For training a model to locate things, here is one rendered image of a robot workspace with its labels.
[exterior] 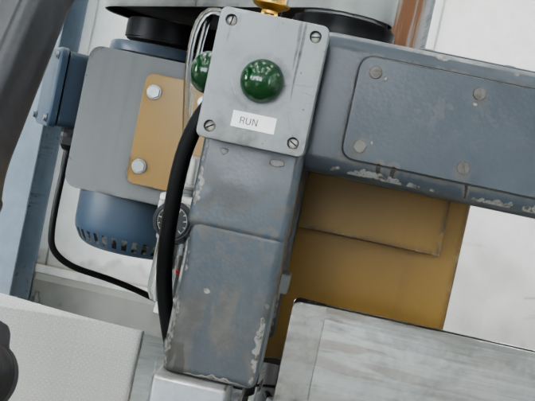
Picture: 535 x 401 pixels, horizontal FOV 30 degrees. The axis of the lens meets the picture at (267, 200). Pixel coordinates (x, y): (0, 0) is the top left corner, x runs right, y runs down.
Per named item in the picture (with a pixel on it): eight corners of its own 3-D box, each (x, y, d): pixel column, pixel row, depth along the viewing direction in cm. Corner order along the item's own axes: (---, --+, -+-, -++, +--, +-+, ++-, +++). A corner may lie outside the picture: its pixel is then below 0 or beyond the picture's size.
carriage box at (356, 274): (192, 346, 103) (254, 47, 101) (227, 301, 137) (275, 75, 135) (427, 399, 102) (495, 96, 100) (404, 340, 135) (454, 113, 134)
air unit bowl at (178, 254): (142, 300, 95) (154, 237, 94) (147, 296, 98) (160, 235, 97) (172, 307, 94) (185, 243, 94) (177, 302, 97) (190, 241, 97)
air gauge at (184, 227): (148, 236, 93) (156, 197, 92) (152, 235, 94) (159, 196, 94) (187, 244, 92) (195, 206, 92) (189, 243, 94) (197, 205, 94)
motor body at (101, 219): (54, 243, 116) (97, 31, 115) (87, 233, 131) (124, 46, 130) (181, 270, 115) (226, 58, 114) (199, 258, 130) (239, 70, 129)
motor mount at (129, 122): (59, 185, 111) (87, 42, 111) (74, 184, 118) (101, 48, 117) (306, 239, 110) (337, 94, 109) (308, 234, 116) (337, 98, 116)
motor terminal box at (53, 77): (38, 146, 112) (59, 45, 112) (27, 140, 122) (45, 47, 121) (109, 160, 115) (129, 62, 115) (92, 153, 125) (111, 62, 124)
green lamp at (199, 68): (182, 87, 69) (191, 44, 68) (189, 91, 72) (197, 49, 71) (219, 95, 68) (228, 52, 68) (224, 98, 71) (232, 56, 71)
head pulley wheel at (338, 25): (286, 35, 83) (292, 5, 83) (290, 47, 92) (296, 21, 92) (392, 56, 83) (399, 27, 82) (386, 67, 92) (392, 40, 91)
